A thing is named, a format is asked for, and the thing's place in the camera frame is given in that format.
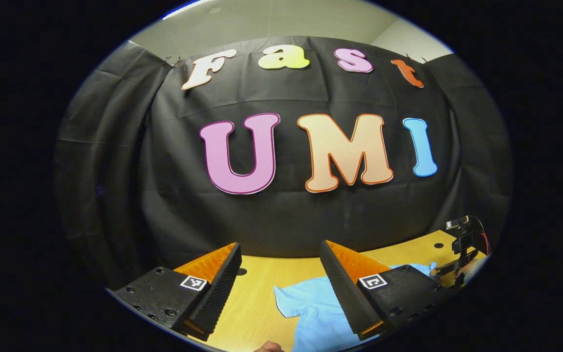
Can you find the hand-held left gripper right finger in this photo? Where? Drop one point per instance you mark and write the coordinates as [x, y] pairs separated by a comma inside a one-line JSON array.
[[345, 298]]

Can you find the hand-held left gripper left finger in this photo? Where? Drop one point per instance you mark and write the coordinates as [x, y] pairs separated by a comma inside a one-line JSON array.
[[219, 293]]

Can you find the light blue polo T-shirt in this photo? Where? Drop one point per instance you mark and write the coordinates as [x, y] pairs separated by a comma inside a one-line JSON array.
[[315, 303]]

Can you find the black backdrop cloth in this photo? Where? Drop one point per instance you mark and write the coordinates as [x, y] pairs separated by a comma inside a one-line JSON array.
[[281, 220]]

